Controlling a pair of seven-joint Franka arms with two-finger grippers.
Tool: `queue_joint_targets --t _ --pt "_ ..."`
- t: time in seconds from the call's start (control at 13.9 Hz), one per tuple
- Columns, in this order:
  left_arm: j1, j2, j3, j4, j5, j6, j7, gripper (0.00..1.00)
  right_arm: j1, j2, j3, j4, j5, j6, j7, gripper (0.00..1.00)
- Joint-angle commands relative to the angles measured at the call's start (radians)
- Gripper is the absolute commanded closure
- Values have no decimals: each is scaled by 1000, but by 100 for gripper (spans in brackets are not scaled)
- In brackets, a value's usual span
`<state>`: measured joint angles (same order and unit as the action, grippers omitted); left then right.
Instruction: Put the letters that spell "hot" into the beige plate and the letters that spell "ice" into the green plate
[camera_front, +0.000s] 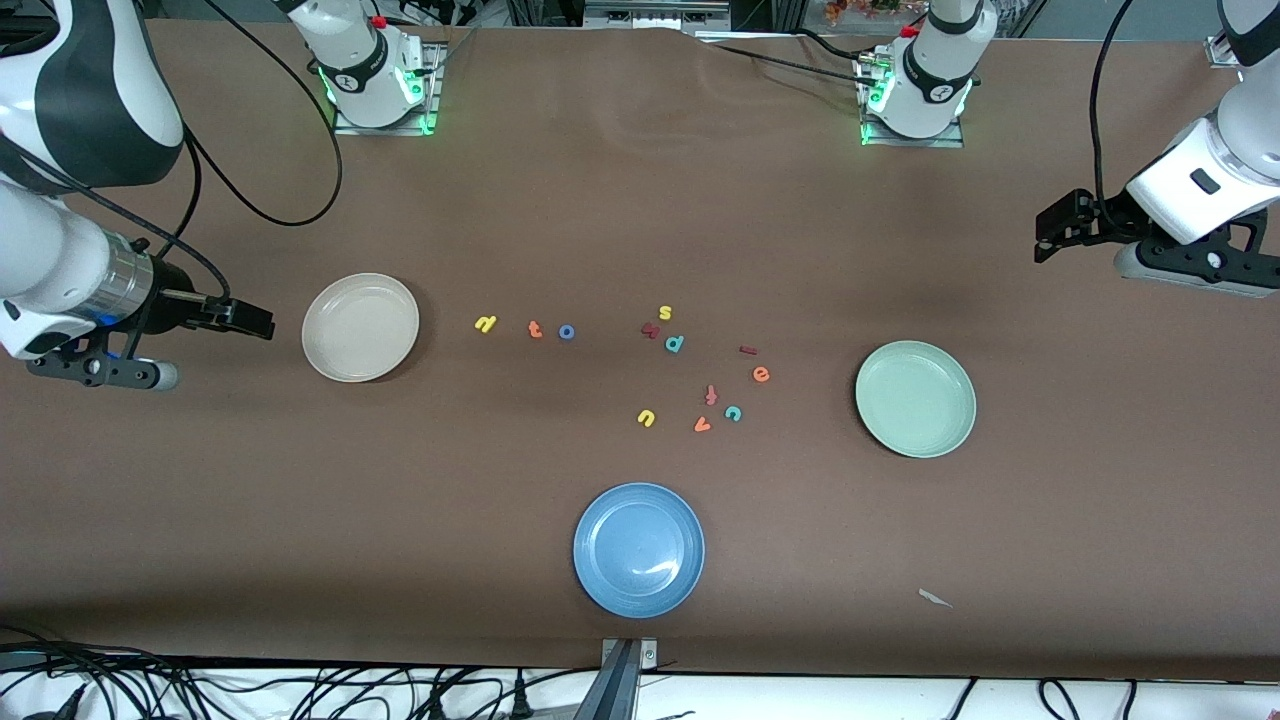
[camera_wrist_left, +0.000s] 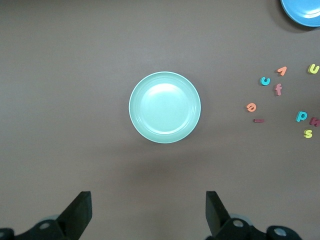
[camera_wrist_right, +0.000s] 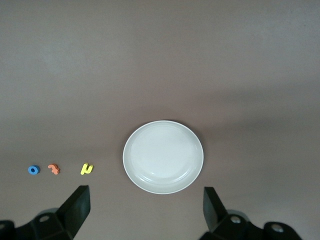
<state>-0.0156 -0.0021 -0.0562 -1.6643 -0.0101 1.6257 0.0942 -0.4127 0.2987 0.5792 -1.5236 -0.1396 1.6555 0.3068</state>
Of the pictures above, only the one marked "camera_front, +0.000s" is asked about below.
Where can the grey aluminium profile post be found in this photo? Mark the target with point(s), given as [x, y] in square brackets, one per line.
[615, 690]

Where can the beige brown plate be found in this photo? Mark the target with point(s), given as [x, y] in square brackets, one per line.
[360, 328]

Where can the orange artificial flowers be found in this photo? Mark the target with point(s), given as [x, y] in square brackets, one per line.
[850, 10]

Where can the silver metal box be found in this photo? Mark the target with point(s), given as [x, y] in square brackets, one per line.
[655, 15]

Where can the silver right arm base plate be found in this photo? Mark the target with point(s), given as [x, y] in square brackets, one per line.
[432, 100]

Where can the black aluminium frame post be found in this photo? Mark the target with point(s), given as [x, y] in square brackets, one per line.
[770, 12]

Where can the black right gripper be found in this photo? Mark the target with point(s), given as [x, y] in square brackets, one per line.
[172, 304]

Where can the small white paper scrap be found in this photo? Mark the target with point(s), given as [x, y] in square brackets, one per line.
[935, 598]

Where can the pale green plate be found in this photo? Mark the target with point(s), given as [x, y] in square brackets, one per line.
[915, 400]

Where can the silver metal bracket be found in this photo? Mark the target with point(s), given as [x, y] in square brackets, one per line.
[648, 655]

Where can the brown table cover sheet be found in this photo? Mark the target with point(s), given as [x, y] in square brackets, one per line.
[600, 200]

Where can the blue plate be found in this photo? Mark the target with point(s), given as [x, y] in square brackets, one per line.
[640, 550]

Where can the yellow foam letter h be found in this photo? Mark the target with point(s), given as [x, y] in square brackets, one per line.
[484, 324]

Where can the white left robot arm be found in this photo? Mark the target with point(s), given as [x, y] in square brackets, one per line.
[1200, 170]

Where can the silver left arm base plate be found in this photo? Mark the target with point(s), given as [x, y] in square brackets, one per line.
[915, 142]

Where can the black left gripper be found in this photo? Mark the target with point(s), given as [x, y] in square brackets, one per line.
[1108, 217]

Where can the silver aluminium table rail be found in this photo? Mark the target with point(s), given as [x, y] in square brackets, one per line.
[1222, 52]

